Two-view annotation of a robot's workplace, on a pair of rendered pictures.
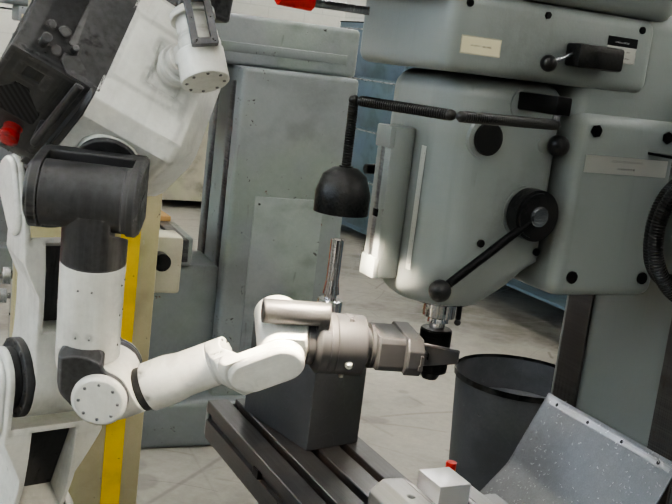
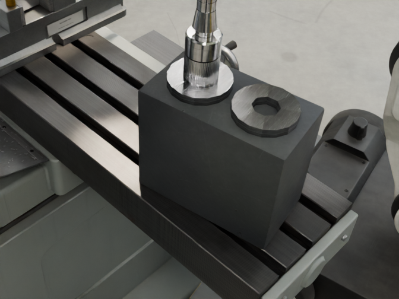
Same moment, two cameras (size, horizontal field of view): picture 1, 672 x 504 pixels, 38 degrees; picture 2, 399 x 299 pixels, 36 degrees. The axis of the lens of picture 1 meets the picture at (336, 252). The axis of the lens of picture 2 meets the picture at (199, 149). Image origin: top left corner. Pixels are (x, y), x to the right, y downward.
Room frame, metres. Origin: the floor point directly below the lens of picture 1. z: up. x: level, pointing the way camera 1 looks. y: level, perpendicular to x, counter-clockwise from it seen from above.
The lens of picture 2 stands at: (2.35, -0.25, 1.63)
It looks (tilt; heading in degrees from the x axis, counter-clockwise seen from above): 45 degrees down; 157
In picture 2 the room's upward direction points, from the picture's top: 5 degrees clockwise
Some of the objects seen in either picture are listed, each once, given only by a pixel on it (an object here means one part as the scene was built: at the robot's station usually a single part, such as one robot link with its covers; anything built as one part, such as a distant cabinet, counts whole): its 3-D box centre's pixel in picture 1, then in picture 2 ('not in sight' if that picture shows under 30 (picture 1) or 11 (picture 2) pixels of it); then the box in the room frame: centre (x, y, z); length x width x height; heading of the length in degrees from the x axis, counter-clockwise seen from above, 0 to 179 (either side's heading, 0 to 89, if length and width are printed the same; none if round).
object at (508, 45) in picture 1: (503, 41); not in sight; (1.41, -0.20, 1.68); 0.34 x 0.24 x 0.10; 117
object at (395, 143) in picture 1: (387, 201); not in sight; (1.34, -0.06, 1.45); 0.04 x 0.04 x 0.21; 27
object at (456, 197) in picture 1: (459, 187); not in sight; (1.39, -0.16, 1.47); 0.21 x 0.19 x 0.32; 27
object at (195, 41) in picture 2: (329, 301); (203, 35); (1.76, 0.00, 1.19); 0.05 x 0.05 x 0.01
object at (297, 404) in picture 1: (304, 377); (225, 145); (1.80, 0.03, 1.03); 0.22 x 0.12 x 0.20; 38
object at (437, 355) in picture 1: (439, 356); not in sight; (1.36, -0.17, 1.23); 0.06 x 0.02 x 0.03; 102
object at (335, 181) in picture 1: (343, 189); not in sight; (1.27, 0.00, 1.46); 0.07 x 0.07 x 0.06
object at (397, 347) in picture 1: (373, 347); not in sight; (1.37, -0.07, 1.23); 0.13 x 0.12 x 0.10; 12
